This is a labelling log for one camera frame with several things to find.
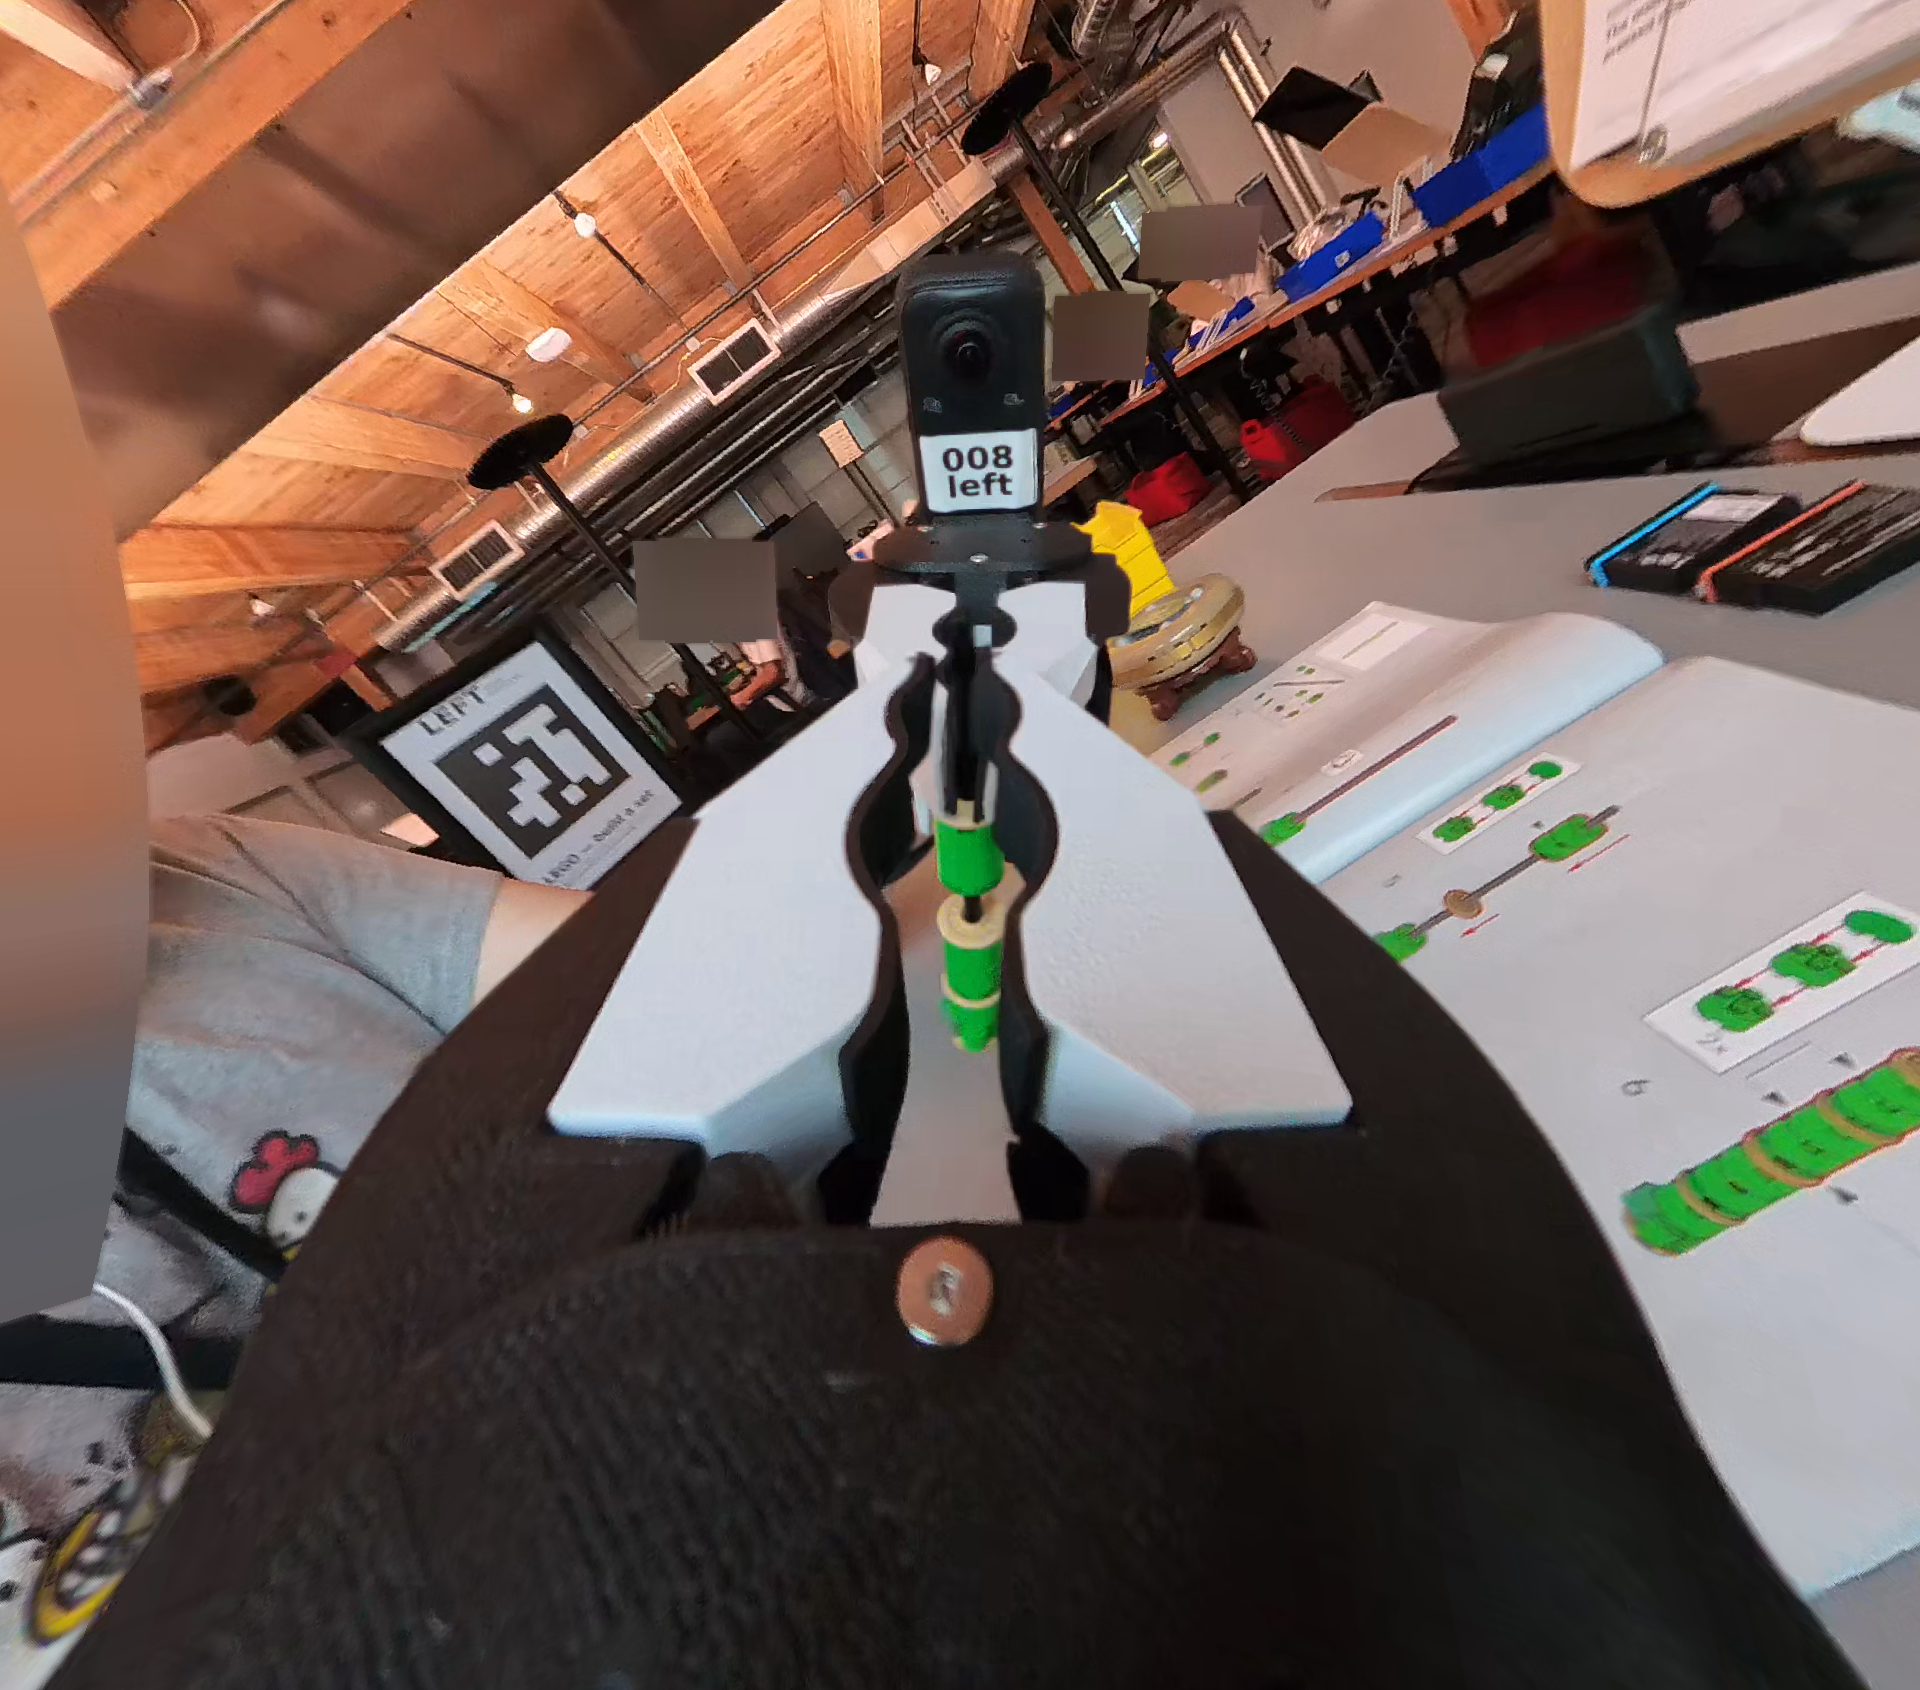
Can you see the white flat stand base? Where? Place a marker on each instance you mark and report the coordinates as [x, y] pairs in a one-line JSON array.
[[1868, 408]]

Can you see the black toy axle rod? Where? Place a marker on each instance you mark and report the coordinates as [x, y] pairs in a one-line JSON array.
[[978, 730]]

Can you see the red plastic container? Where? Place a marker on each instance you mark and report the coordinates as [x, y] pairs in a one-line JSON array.
[[1166, 494], [1561, 295], [1299, 431]]

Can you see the black battery pack orange edge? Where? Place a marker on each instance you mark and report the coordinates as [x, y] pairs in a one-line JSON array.
[[1822, 550]]

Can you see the green cylinder toy piece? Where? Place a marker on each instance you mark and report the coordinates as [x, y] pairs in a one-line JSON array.
[[969, 973], [969, 1030], [965, 858]]

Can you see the black case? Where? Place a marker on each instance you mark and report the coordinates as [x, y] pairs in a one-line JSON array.
[[1561, 400]]

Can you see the blue plastic bin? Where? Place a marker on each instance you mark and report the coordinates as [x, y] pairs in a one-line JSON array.
[[1479, 164], [1334, 246]]

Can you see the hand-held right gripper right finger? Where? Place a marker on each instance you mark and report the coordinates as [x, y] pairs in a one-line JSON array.
[[1170, 971]]

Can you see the black disc pole stand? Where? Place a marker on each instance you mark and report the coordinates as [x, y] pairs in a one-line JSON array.
[[519, 450]]

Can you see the black monitor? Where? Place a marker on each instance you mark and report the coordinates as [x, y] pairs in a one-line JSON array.
[[1316, 102]]

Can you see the yellow plastic storage bin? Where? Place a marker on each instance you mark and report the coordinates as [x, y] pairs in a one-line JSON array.
[[1129, 550]]

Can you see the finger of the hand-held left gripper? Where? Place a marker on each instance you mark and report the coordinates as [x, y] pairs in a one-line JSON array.
[[900, 623], [1058, 633]]

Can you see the black-framed marker sign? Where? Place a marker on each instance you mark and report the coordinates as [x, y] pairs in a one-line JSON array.
[[524, 769]]

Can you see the tan toy brick pot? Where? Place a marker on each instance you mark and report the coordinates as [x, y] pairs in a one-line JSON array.
[[1185, 640]]

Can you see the grey desk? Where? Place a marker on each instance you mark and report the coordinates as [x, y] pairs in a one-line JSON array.
[[1500, 550]]

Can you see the brown cardboard sheet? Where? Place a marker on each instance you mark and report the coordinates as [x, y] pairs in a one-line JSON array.
[[1364, 490]]

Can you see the black battery pack blue edge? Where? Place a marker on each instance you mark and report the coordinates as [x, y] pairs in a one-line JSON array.
[[1688, 534]]

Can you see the grey printed shirt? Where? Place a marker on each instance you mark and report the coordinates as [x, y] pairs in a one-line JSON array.
[[300, 971]]

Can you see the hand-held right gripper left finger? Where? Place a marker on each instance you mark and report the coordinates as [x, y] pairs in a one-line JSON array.
[[720, 971]]

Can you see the open instruction booklet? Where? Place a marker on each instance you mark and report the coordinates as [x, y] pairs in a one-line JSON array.
[[1650, 791]]

